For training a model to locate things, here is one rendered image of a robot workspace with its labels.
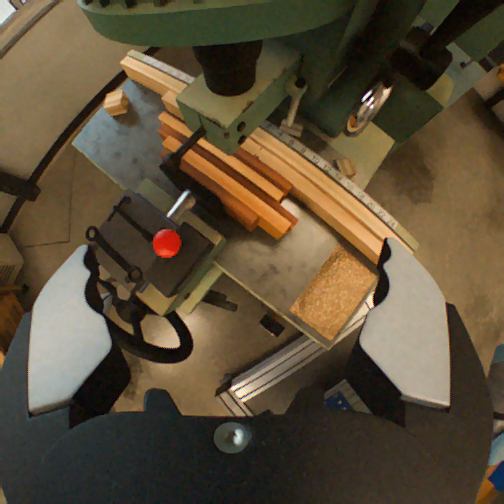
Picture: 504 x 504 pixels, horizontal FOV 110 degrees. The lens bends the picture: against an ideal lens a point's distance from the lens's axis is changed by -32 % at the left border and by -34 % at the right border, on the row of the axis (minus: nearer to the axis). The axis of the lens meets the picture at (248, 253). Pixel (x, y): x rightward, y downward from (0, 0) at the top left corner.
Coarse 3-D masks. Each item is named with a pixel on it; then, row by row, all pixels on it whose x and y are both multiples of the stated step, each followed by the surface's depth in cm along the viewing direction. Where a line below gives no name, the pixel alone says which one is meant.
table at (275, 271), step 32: (128, 96) 40; (160, 96) 40; (96, 128) 40; (128, 128) 40; (96, 160) 40; (128, 160) 40; (160, 160) 40; (224, 224) 39; (320, 224) 39; (224, 256) 39; (256, 256) 39; (288, 256) 39; (320, 256) 39; (256, 288) 39; (288, 288) 39; (288, 320) 38
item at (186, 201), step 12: (180, 180) 30; (192, 180) 30; (192, 192) 30; (204, 192) 30; (180, 204) 33; (192, 204) 33; (204, 204) 32; (216, 204) 30; (168, 216) 33; (216, 216) 36
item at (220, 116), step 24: (264, 48) 23; (288, 48) 23; (264, 72) 23; (288, 72) 24; (192, 96) 23; (216, 96) 23; (240, 96) 23; (264, 96) 24; (192, 120) 25; (216, 120) 22; (240, 120) 24; (216, 144) 28; (240, 144) 28
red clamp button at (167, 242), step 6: (156, 234) 27; (162, 234) 26; (168, 234) 26; (174, 234) 27; (156, 240) 26; (162, 240) 26; (168, 240) 26; (174, 240) 26; (180, 240) 27; (156, 246) 26; (162, 246) 26; (168, 246) 26; (174, 246) 26; (156, 252) 27; (162, 252) 26; (168, 252) 26; (174, 252) 27
